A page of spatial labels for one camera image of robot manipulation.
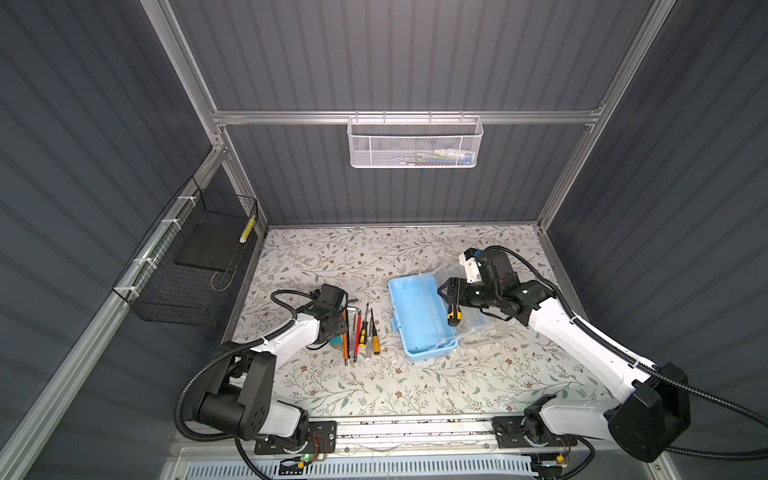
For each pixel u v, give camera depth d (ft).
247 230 2.67
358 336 2.94
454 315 2.84
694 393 1.25
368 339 2.92
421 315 3.00
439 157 3.00
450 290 2.33
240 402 1.40
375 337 2.96
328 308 2.36
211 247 2.58
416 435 2.47
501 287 1.96
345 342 2.92
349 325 3.06
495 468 2.31
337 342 2.91
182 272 2.36
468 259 2.42
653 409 1.31
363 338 2.91
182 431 1.30
